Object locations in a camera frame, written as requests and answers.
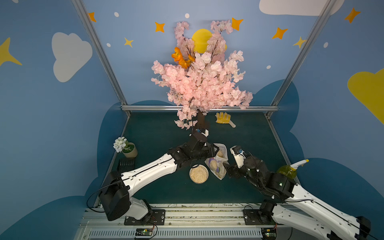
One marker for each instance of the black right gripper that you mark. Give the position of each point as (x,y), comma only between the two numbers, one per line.
(235,170)

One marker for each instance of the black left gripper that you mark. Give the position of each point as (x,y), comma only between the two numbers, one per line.
(207,150)

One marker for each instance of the white purple oats bag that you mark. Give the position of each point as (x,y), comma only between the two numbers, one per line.
(216,163)

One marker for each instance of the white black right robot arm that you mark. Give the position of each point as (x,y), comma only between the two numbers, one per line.
(288,203)

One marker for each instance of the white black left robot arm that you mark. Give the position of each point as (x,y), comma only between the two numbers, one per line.
(116,193)

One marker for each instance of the yellow hand-shaped toy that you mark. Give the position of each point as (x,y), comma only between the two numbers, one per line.
(224,118)

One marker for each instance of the yellow green spray bottle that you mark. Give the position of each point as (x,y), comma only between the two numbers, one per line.
(290,171)

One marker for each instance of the right green circuit board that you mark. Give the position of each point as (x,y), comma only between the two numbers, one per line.
(269,234)

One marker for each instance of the green circuit board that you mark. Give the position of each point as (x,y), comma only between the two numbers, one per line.
(144,233)
(269,234)

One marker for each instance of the pink blossom artificial tree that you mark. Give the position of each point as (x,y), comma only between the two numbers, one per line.
(200,82)

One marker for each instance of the beige flower pot white flowers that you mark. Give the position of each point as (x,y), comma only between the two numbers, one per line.
(122,145)

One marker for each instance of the black plastic scoop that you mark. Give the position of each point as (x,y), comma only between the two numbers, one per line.
(126,165)

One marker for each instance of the left green circuit board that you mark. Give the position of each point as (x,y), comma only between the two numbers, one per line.
(144,233)

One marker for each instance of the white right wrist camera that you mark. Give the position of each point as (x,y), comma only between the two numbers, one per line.
(238,153)

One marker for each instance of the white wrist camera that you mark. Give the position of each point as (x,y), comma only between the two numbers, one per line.
(238,153)
(204,132)

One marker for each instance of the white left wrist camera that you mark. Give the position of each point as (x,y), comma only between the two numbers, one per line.
(204,132)

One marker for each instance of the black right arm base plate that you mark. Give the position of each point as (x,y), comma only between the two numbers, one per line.
(255,217)

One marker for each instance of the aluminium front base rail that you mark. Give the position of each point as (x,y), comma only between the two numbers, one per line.
(187,222)

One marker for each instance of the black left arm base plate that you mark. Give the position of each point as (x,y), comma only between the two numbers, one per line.
(153,217)

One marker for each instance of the aluminium right frame post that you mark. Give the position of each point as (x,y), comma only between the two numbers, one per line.
(313,35)

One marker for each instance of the aluminium frame post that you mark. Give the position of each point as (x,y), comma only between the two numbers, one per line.
(313,35)
(90,29)

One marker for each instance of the aluminium left frame post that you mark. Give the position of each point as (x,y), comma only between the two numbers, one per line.
(90,29)

